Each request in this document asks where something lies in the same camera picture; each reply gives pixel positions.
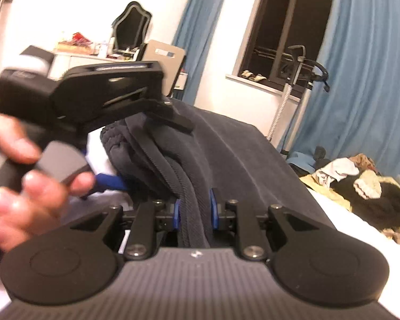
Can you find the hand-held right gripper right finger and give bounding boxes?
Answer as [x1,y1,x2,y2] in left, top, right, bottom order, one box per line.
[209,188,321,261]

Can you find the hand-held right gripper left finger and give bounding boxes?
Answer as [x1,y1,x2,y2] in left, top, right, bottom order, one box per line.
[70,199,183,261]

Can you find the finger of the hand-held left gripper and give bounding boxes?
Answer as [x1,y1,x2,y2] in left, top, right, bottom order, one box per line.
[143,98,195,133]
[82,173,129,201]

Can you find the dark grey pants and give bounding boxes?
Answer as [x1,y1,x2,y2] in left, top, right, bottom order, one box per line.
[99,99,341,249]

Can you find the person's left hand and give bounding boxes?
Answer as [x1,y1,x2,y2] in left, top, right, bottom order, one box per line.
[0,111,96,251]

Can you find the white vanity desk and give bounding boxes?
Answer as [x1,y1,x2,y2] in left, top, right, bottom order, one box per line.
[49,48,141,81]

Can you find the red box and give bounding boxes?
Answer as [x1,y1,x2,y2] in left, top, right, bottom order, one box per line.
[58,31,94,54]

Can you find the ornate vanity mirror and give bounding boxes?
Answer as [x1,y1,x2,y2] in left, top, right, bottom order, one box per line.
[111,1,153,53]

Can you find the blue curtain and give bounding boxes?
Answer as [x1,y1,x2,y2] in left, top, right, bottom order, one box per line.
[280,0,400,188]
[171,0,234,106]

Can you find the crumpled cloth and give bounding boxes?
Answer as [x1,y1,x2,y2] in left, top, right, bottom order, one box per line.
[239,70,268,82]

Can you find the blue cloth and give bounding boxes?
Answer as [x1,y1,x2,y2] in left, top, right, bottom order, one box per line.
[287,151,318,169]

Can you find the yellow blanket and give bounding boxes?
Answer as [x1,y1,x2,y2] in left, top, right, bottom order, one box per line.
[299,173,354,212]

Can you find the white garment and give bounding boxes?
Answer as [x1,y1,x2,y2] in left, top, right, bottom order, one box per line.
[314,157,360,188]

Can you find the tan garment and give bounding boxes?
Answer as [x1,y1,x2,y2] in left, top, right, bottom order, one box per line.
[349,153,377,171]

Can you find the dark window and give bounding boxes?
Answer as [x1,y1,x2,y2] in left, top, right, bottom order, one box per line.
[233,0,338,93]

